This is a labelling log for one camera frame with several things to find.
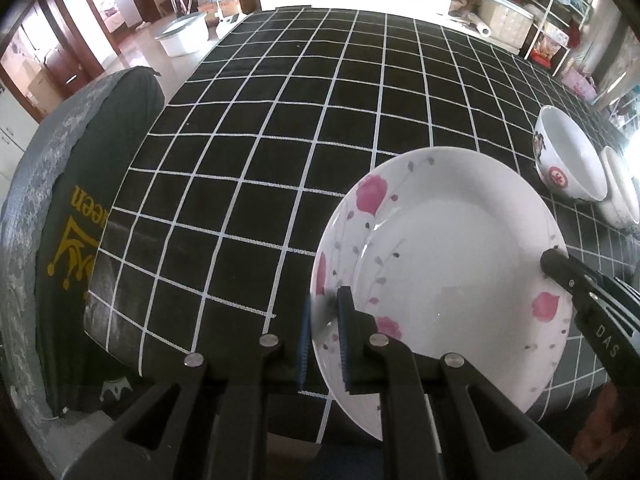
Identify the paper towel roll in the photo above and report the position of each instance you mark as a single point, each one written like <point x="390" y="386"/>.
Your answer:
<point x="482" y="28"/>

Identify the white bowl pale floral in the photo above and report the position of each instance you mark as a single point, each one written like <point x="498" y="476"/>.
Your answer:
<point x="620" y="208"/>

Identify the white metal shelf rack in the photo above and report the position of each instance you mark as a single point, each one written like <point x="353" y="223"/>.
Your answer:
<point x="556" y="31"/>

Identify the white plastic storage bin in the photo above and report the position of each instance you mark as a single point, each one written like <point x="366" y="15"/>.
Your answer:
<point x="184" y="35"/>

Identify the white bowl red pattern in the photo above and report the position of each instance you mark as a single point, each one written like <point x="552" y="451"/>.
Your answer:
<point x="566" y="160"/>

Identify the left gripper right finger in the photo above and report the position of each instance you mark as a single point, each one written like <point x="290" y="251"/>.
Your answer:
<point x="441" y="418"/>

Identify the person's right hand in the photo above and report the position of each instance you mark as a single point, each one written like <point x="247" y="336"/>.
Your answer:
<point x="607" y="447"/>

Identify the pink shopping bag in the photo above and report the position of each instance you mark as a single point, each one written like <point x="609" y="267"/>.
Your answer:
<point x="579" y="84"/>

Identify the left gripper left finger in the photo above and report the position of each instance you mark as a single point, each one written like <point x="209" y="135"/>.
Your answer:
<point x="209" y="423"/>

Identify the pink flower white plate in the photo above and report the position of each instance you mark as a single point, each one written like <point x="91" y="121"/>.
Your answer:
<point x="442" y="246"/>

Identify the black white grid tablecloth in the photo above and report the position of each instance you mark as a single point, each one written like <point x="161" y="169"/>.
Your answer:
<point x="213" y="232"/>

